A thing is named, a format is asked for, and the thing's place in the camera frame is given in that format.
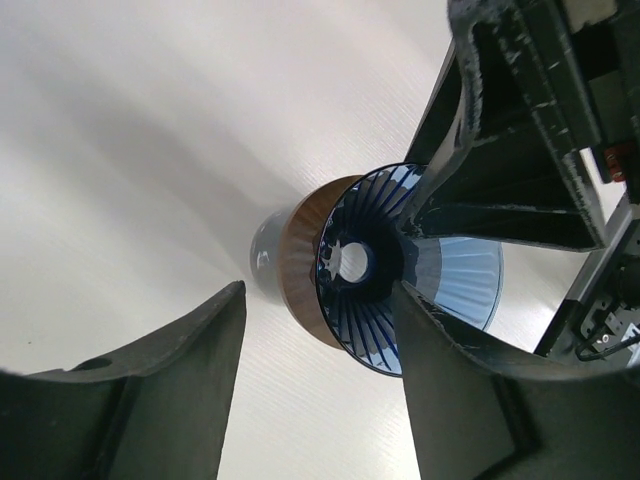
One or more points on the blue glass dripper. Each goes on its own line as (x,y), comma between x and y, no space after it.
(361,254)

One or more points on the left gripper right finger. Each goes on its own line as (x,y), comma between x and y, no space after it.
(480,408)

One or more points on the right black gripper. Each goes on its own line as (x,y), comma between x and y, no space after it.
(565,69)

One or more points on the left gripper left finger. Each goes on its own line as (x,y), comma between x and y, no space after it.
(156,408)

